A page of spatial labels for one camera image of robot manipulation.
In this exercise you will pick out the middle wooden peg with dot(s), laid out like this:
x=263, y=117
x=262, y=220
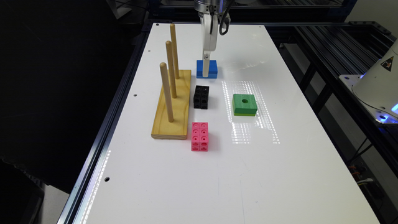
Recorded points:
x=170, y=61

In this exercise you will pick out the wooden peg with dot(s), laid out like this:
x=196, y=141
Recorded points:
x=170, y=61
x=166, y=87
x=174, y=49

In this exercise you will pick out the rear wooden peg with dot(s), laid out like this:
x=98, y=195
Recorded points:
x=174, y=49

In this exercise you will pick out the black cube block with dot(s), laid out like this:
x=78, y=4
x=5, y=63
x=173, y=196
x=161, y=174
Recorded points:
x=200, y=98

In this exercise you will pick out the blue block with hole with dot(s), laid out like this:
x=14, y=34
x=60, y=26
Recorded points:
x=213, y=70

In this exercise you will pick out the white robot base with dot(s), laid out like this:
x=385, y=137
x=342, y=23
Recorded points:
x=376, y=90

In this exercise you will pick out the black aluminium table frame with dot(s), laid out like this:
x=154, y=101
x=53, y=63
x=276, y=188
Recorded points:
x=335, y=46

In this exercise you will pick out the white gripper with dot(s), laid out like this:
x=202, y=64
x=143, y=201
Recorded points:
x=215, y=19

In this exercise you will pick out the wooden peg base board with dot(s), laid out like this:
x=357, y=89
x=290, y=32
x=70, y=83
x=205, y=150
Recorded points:
x=162, y=128

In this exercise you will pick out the green block with hole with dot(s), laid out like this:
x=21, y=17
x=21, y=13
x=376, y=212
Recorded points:
x=244, y=105

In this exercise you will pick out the front wooden peg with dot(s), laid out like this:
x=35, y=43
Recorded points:
x=166, y=87

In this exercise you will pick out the pink cube block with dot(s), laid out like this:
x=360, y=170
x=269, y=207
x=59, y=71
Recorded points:
x=199, y=139

